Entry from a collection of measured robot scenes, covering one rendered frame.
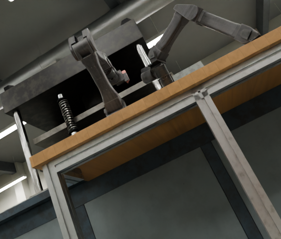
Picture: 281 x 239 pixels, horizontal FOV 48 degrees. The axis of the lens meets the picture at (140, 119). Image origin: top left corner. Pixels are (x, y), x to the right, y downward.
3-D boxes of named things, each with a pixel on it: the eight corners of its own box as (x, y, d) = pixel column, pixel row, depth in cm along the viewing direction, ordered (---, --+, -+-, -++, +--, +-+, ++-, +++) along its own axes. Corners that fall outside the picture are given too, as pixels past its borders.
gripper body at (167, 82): (160, 94, 151) (154, 80, 150) (180, 84, 150) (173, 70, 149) (161, 95, 145) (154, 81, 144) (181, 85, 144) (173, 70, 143)
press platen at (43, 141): (152, 81, 247) (149, 76, 249) (33, 144, 260) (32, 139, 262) (168, 109, 311) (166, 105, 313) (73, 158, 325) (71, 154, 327)
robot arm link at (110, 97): (113, 116, 131) (74, 45, 127) (127, 109, 130) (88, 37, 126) (111, 119, 125) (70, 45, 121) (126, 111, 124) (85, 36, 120)
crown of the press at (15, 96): (162, 73, 232) (130, 13, 254) (14, 152, 248) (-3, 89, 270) (180, 108, 309) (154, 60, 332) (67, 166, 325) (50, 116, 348)
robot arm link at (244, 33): (237, 33, 118) (250, 22, 115) (246, 38, 125) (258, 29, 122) (246, 46, 116) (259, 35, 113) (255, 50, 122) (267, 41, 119)
